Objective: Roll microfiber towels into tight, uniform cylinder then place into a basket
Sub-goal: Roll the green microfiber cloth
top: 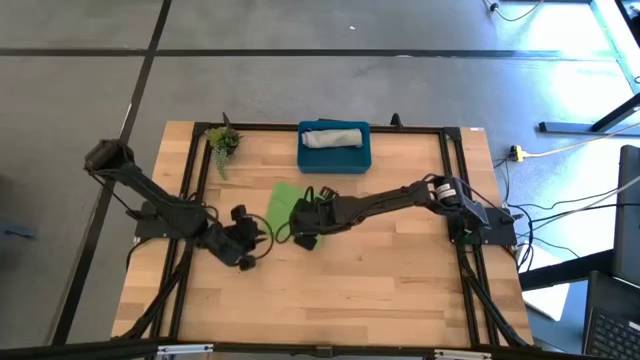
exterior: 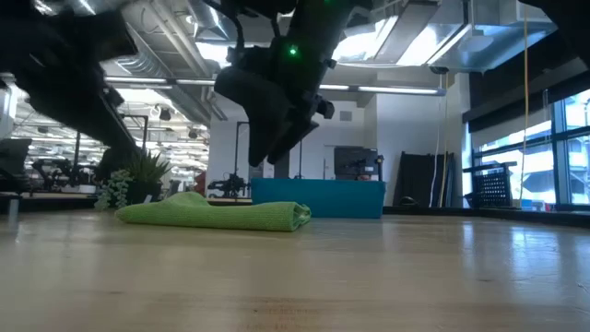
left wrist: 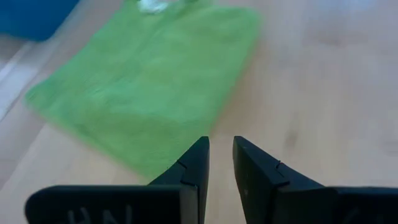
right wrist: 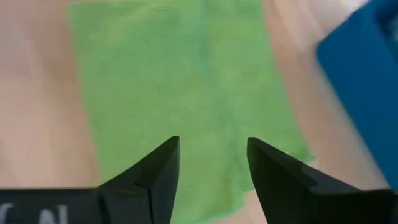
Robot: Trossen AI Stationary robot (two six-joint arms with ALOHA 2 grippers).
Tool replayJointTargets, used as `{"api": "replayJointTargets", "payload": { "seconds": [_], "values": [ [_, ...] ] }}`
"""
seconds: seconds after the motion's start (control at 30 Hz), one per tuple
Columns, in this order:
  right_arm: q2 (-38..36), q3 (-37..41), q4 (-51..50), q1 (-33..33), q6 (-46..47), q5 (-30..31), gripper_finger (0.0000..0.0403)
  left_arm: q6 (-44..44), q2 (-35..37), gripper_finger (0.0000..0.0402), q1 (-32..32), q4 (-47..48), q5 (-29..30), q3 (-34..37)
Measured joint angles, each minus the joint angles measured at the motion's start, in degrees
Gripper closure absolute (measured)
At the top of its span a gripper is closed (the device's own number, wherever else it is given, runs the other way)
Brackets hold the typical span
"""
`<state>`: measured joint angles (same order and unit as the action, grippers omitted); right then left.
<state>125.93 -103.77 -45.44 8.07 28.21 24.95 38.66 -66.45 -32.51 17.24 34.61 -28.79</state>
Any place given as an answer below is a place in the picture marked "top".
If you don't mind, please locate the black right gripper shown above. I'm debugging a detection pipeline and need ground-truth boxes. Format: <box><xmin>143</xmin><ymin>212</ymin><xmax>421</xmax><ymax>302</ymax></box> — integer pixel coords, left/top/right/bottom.
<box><xmin>288</xmin><ymin>187</ymin><xmax>341</xmax><ymax>250</ymax></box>

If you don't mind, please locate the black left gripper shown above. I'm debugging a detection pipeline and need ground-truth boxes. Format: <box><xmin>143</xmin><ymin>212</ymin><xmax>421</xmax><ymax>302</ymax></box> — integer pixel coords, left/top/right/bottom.
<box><xmin>199</xmin><ymin>202</ymin><xmax>267</xmax><ymax>273</ymax></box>

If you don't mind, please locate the green microfiber towel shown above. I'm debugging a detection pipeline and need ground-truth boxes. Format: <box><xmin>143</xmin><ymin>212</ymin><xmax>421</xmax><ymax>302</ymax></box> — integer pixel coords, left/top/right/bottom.
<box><xmin>263</xmin><ymin>181</ymin><xmax>326</xmax><ymax>250</ymax></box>

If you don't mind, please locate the grey waffle microfiber towel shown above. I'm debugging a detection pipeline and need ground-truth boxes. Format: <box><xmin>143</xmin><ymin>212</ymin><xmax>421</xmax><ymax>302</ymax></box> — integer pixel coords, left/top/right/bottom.
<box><xmin>301</xmin><ymin>128</ymin><xmax>365</xmax><ymax>150</ymax></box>

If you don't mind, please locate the teal rectangular basket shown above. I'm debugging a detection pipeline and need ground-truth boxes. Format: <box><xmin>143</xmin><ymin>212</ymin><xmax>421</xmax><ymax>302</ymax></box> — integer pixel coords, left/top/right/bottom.
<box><xmin>296</xmin><ymin>120</ymin><xmax>372</xmax><ymax>176</ymax></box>

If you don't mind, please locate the small artificial green plant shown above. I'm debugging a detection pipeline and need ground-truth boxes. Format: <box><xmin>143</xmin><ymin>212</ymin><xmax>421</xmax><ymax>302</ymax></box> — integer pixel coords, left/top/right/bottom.
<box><xmin>205</xmin><ymin>125</ymin><xmax>244</xmax><ymax>181</ymax></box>

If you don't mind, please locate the long black aluminium beam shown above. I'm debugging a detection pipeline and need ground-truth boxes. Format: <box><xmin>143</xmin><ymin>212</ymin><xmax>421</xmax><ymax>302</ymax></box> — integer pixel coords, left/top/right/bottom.
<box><xmin>0</xmin><ymin>338</ymin><xmax>640</xmax><ymax>360</ymax></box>

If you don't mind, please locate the black table leg bar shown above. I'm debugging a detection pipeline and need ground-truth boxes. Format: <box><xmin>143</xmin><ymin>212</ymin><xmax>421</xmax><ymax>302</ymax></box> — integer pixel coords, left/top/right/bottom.
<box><xmin>518</xmin><ymin>248</ymin><xmax>617</xmax><ymax>292</ymax></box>

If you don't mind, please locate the black desk leg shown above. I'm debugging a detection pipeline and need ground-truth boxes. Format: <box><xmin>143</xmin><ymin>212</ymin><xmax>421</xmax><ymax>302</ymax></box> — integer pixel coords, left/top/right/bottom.
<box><xmin>538</xmin><ymin>92</ymin><xmax>640</xmax><ymax>135</ymax></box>

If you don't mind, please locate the black monitor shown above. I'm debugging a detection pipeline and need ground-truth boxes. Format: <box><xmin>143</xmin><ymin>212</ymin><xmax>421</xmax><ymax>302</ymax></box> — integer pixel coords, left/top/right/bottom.
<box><xmin>613</xmin><ymin>144</ymin><xmax>640</xmax><ymax>287</ymax></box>

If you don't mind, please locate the black laptop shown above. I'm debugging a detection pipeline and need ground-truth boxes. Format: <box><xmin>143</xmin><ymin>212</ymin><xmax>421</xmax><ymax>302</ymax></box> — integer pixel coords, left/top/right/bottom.
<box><xmin>582</xmin><ymin>269</ymin><xmax>640</xmax><ymax>360</ymax></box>

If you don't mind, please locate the light desk top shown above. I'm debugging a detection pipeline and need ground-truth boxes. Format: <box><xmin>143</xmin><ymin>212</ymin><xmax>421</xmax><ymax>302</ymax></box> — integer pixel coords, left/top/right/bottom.
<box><xmin>592</xmin><ymin>0</ymin><xmax>640</xmax><ymax>94</ymax></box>

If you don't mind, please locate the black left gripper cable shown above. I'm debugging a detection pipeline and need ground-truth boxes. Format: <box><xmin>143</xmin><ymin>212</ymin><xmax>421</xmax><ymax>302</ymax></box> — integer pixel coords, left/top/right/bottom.
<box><xmin>245</xmin><ymin>213</ymin><xmax>276</xmax><ymax>260</ymax></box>

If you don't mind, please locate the black aluminium table frame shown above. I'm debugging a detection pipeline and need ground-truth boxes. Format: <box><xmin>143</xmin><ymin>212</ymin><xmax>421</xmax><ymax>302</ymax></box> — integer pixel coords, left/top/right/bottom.
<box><xmin>112</xmin><ymin>119</ymin><xmax>534</xmax><ymax>351</ymax></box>

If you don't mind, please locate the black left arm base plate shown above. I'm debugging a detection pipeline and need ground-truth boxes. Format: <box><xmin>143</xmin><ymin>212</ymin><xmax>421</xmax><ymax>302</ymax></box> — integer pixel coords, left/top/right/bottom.
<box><xmin>133</xmin><ymin>201</ymin><xmax>209</xmax><ymax>240</ymax></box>

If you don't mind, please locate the silver metal bracket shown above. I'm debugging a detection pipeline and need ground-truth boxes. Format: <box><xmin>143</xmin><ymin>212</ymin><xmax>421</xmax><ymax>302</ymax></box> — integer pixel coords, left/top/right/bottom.
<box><xmin>433</xmin><ymin>348</ymin><xmax>494</xmax><ymax>360</ymax></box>
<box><xmin>156</xmin><ymin>343</ymin><xmax>215</xmax><ymax>357</ymax></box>

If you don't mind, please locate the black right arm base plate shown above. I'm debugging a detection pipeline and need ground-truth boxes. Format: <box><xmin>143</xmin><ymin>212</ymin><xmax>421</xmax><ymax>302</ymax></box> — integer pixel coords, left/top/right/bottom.
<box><xmin>447</xmin><ymin>207</ymin><xmax>519</xmax><ymax>247</ymax></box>

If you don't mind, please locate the black floor cable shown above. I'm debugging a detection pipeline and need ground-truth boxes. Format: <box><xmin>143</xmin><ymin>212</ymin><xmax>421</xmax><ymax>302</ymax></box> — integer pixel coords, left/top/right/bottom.
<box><xmin>504</xmin><ymin>199</ymin><xmax>617</xmax><ymax>226</ymax></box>

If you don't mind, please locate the yellow floor cable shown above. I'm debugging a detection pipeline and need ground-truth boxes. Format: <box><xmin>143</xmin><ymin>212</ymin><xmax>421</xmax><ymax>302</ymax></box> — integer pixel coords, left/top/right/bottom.
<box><xmin>522</xmin><ymin>121</ymin><xmax>640</xmax><ymax>159</ymax></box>

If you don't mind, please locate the black cable with plug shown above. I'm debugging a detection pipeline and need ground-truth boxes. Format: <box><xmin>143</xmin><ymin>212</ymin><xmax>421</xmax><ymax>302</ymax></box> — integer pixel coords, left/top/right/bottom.
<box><xmin>482</xmin><ymin>0</ymin><xmax>545</xmax><ymax>23</ymax></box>

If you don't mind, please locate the grey cable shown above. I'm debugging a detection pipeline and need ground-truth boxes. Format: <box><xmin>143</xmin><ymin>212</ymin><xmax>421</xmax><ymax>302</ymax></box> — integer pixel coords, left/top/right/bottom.
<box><xmin>582</xmin><ymin>174</ymin><xmax>640</xmax><ymax>210</ymax></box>

